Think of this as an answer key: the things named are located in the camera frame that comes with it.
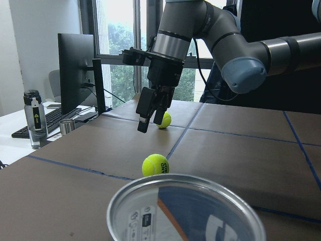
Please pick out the black computer monitor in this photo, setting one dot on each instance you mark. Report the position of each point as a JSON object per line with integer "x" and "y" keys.
{"x": 80, "y": 72}

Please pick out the black keyboard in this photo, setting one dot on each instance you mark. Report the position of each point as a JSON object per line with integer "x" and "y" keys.
{"x": 52, "y": 121}

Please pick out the yellow Grand Slam tennis ball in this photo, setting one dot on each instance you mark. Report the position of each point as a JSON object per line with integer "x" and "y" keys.
{"x": 155, "y": 164}

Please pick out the yellow Wilson tennis ball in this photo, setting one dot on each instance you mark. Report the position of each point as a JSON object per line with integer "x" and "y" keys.
{"x": 167, "y": 119}

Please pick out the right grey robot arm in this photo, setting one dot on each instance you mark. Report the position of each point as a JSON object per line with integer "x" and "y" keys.
{"x": 243, "y": 65}

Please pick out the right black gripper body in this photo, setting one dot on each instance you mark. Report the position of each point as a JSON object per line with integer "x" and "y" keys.
{"x": 164, "y": 75}

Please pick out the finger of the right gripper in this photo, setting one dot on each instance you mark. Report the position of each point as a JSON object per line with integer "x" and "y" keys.
{"x": 160, "y": 109}
{"x": 145, "y": 108}

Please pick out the small metal cup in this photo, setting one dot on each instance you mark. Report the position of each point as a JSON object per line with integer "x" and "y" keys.
{"x": 66, "y": 126}

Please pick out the clear tennis ball can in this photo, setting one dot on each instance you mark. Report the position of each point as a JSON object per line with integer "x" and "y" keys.
{"x": 180, "y": 207}

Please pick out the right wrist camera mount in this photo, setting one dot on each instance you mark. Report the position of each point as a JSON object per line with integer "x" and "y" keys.
{"x": 136, "y": 57}

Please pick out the clear water bottle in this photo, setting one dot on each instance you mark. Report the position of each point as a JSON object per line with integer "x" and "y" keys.
{"x": 36, "y": 120}

